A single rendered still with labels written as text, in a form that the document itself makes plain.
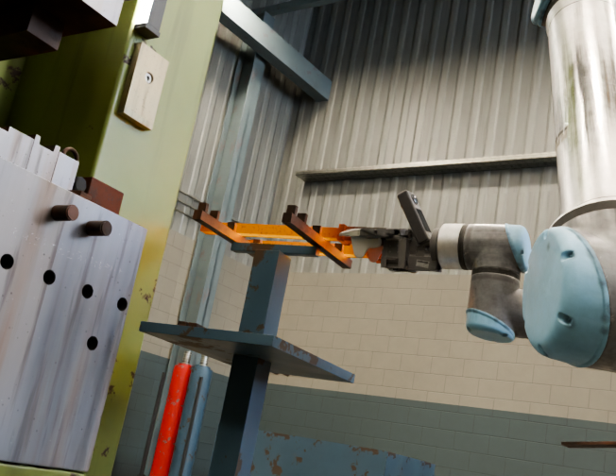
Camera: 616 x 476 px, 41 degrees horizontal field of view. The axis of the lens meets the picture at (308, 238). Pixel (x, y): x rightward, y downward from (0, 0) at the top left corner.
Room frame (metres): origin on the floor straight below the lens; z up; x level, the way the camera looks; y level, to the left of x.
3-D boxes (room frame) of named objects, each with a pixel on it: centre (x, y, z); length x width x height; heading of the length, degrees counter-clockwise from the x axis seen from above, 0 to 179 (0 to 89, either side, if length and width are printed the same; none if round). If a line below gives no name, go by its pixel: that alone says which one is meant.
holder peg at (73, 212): (1.29, 0.40, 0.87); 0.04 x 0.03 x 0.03; 56
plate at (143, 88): (1.64, 0.41, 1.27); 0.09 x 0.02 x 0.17; 146
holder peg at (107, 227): (1.36, 0.36, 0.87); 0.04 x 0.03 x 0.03; 56
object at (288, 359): (1.71, 0.07, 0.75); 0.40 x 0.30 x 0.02; 152
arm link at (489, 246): (1.49, -0.36, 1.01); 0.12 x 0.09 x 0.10; 60
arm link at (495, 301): (1.48, -0.37, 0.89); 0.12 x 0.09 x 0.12; 90
